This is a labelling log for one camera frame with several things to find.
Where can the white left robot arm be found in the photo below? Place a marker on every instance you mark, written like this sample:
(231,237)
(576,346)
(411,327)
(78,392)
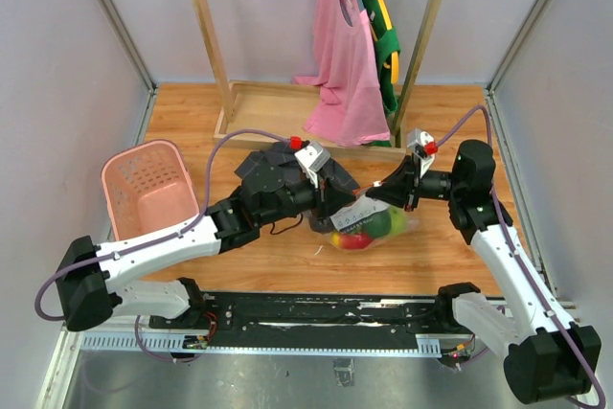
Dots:
(97,282)

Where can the wooden clothes rack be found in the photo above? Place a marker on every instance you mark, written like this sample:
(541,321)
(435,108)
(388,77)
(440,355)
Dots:
(283,107)

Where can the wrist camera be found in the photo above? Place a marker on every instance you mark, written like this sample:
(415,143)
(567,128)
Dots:
(423,148)
(311,159)

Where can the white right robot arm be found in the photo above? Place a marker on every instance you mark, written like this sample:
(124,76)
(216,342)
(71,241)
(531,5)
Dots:
(546,354)

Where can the red fake apple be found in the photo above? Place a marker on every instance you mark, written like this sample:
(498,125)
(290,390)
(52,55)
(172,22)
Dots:
(354,242)

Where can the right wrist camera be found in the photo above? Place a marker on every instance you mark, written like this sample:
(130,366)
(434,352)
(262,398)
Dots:
(423,148)

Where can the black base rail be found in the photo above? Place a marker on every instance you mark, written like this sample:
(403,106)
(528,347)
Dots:
(315,321)

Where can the green fake apple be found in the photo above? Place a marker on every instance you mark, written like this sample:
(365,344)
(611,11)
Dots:
(398,221)

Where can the pink t-shirt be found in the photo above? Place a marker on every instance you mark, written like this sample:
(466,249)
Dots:
(350,109)

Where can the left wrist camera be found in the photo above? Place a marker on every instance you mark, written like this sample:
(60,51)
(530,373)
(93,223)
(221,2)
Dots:
(311,159)

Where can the dark grey checked cloth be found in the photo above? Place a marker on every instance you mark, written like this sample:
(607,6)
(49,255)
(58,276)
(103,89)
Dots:
(297,165)

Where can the pink plastic basket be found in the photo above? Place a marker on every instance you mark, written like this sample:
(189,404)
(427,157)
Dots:
(147,189)

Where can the clear zip top bag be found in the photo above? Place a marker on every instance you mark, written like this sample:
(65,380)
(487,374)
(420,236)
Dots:
(367,216)

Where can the green t-shirt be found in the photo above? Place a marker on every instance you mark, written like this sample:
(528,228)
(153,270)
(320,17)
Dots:
(385,54)

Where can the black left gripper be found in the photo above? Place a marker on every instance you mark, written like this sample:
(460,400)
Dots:
(326,199)

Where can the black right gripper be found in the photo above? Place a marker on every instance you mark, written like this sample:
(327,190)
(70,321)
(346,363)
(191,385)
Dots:
(398,191)

